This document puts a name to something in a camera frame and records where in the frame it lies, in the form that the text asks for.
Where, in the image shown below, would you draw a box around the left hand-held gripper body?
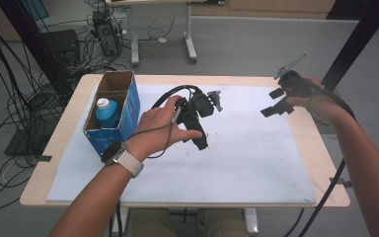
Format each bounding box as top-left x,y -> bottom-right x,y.
177,90 -> 224,131

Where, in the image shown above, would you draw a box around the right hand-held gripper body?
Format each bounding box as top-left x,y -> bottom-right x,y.
273,51 -> 312,98

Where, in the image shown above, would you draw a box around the blue cardboard box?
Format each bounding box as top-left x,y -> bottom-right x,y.
82,69 -> 141,157

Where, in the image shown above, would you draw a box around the blue bottle with white cap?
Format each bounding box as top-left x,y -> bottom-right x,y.
95,97 -> 121,129

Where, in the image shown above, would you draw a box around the person's right hand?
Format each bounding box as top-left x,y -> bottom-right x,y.
286,77 -> 349,125

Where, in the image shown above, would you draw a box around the person's left hand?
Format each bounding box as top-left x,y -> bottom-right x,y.
124,95 -> 203,162

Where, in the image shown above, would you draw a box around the white table mat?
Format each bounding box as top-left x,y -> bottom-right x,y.
45,83 -> 317,204

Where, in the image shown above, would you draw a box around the white background desk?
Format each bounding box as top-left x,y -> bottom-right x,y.
107,0 -> 225,67

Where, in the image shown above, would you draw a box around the black metal pole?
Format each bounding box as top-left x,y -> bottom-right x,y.
0,0 -> 70,97
320,0 -> 379,93

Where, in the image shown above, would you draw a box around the wooden cabinet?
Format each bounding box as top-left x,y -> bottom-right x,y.
190,0 -> 337,19

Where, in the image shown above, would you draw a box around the person's khaki pants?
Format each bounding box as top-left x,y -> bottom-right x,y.
127,207 -> 251,237

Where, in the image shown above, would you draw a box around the white table leg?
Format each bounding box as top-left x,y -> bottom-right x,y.
113,206 -> 131,237
243,207 -> 260,235

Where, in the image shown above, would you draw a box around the black computer tower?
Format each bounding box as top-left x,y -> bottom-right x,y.
92,9 -> 122,57

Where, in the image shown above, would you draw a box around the black floor plate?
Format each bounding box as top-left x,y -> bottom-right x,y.
4,115 -> 58,157

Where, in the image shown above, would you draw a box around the teal panel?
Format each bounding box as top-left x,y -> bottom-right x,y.
21,0 -> 50,21

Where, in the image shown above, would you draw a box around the thin grey cable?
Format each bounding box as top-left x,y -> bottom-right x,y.
129,108 -> 183,160

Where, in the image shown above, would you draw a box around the thick black left gripper cable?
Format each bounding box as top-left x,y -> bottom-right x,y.
110,84 -> 205,237

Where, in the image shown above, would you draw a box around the thick black gripper cable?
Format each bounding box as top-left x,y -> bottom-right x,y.
110,84 -> 205,237
297,80 -> 356,237

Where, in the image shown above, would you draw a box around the wristwatch with white strap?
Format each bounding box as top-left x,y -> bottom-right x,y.
100,141 -> 145,179

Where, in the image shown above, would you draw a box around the thick black right gripper cable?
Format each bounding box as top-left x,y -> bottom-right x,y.
297,80 -> 356,237

